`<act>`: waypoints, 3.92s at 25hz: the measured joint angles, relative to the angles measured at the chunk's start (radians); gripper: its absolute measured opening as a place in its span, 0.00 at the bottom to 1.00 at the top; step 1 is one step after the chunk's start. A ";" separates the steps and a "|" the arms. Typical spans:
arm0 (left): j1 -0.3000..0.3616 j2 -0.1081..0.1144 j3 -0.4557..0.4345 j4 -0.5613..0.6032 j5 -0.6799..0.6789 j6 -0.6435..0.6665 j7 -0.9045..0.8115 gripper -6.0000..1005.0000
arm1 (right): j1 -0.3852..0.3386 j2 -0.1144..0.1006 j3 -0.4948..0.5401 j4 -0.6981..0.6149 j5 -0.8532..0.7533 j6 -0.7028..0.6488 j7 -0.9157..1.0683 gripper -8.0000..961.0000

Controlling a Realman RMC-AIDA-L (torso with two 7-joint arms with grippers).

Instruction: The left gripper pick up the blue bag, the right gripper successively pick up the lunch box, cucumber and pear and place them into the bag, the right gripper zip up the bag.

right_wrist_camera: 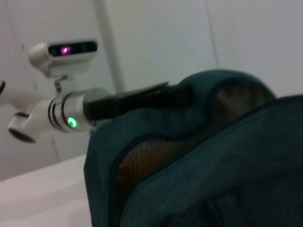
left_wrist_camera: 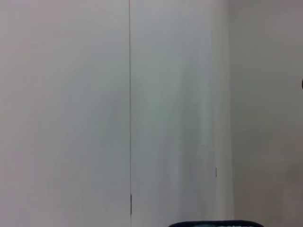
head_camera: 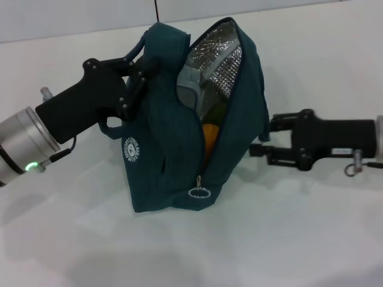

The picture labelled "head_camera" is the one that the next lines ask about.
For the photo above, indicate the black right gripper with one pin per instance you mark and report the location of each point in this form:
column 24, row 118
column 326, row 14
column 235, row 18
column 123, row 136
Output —
column 335, row 137

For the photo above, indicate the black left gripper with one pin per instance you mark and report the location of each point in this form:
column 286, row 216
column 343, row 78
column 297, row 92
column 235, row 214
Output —
column 83, row 101

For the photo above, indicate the clear blue-rimmed food container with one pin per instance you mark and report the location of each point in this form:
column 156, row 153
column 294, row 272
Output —
column 188, row 86

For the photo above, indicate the dark teal fabric bag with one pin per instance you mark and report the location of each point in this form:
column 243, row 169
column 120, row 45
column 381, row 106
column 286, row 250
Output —
column 167, row 134

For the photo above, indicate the green cucumber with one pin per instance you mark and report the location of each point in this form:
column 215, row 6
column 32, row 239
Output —
column 217, row 113

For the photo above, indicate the orange pear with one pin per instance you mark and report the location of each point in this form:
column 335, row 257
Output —
column 211, row 139

